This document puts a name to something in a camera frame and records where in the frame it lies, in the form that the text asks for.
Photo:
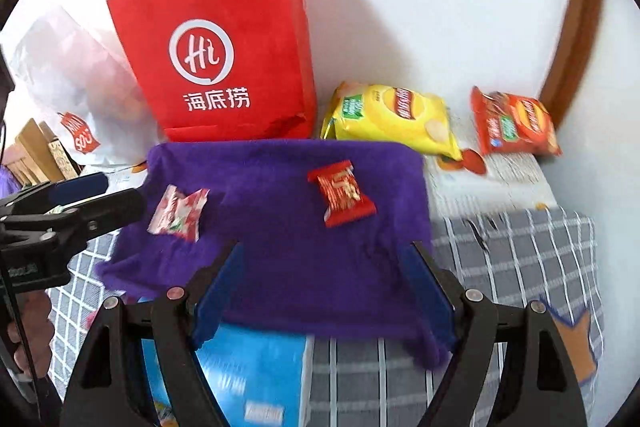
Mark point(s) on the white plastic bag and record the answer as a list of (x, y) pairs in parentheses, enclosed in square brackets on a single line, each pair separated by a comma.
[(65, 72)]

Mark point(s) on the person's left hand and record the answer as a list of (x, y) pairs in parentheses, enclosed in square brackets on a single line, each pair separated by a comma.
[(32, 324)]

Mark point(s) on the purple towel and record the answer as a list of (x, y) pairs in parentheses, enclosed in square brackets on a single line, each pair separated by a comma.
[(280, 257)]

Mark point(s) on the red paper bag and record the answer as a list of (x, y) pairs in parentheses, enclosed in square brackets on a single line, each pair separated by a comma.
[(225, 57)]

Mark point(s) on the grey checked blanket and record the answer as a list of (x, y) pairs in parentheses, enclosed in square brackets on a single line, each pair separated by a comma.
[(525, 257)]

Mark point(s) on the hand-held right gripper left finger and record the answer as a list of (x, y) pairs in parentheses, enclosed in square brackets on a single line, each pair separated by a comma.
[(220, 292)]

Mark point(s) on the blue box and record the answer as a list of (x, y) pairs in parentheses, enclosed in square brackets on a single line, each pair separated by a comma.
[(255, 377)]

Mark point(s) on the wooden furniture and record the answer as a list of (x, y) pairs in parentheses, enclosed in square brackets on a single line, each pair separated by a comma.
[(40, 152)]

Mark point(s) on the brown wooden door frame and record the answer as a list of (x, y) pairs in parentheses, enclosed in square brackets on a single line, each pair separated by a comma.
[(575, 32)]

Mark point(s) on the yellow chips bag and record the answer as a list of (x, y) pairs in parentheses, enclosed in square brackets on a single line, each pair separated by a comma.
[(395, 114)]

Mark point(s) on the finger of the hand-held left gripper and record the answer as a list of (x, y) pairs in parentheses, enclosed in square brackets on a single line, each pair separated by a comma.
[(110, 209), (80, 187)]

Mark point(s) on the red chips bag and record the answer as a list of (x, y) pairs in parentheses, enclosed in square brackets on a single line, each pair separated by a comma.
[(515, 124)]

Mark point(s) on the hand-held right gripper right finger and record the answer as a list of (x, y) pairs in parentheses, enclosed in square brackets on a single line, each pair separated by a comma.
[(430, 292)]

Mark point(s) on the pink white candy packet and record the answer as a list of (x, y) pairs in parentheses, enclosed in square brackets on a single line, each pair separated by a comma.
[(177, 214)]

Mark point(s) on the white printed carton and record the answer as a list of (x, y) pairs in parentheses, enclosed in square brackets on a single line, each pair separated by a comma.
[(490, 184), (117, 179)]

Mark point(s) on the red candy packet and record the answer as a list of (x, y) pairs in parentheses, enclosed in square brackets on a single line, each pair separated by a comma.
[(342, 194)]

